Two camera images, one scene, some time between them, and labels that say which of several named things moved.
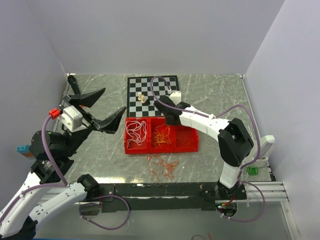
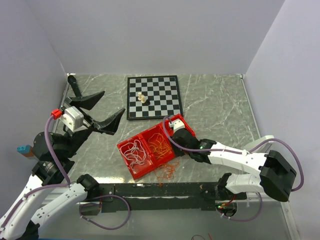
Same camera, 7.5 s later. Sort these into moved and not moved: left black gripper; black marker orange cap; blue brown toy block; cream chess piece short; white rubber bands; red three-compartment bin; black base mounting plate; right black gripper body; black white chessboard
Moved: white rubber bands; red three-compartment bin; right black gripper body
Not moved: black white chessboard; left black gripper; black base mounting plate; blue brown toy block; cream chess piece short; black marker orange cap
